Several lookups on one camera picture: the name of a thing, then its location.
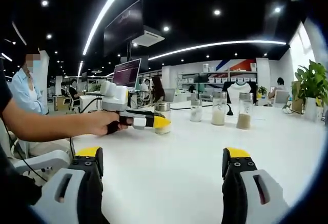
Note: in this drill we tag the white standing desk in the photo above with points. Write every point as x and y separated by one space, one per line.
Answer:
88 96

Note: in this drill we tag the metal storage shelf rack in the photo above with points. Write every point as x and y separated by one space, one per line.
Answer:
220 74

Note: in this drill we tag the ceiling air conditioner unit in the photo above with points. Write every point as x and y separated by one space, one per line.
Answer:
151 37

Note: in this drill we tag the short seasoning bottle cream powder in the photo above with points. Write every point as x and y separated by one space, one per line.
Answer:
162 107

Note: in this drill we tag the white face mask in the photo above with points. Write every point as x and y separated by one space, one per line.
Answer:
287 110

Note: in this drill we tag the row of white storage boxes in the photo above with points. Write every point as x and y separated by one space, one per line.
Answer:
217 80

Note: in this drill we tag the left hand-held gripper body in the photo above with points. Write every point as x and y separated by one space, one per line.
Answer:
114 97

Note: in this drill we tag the tall seasoning bottle tan granules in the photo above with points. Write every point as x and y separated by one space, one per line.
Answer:
244 113

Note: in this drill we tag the white office chair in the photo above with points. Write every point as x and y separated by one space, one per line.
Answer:
46 160

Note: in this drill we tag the person's left hand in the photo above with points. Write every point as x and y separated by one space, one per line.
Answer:
98 122

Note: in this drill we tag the small potted plant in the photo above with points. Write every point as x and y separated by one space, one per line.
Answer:
262 90

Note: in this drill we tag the short seasoning bottle white powder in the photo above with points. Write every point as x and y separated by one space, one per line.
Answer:
196 112

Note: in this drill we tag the brown paper bag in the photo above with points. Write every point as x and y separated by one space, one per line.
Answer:
298 103

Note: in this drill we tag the short ceiling light strip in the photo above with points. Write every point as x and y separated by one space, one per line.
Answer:
81 68

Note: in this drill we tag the hanging black monitor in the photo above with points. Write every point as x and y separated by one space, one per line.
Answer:
123 26

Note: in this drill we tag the potted green plant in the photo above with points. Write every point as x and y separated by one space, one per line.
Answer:
312 80

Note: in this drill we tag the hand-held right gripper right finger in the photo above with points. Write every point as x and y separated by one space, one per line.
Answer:
235 198

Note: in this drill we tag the long curved ceiling light strip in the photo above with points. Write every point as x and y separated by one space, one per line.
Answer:
100 16

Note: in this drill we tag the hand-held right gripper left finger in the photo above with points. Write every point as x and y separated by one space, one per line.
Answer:
87 198

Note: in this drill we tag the white laptop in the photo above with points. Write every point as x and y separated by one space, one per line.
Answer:
126 75

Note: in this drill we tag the group of ceiling spotlights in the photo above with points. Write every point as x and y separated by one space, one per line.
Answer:
217 11

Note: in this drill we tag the tall seasoning bottle white grains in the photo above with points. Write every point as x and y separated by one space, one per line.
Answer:
219 111

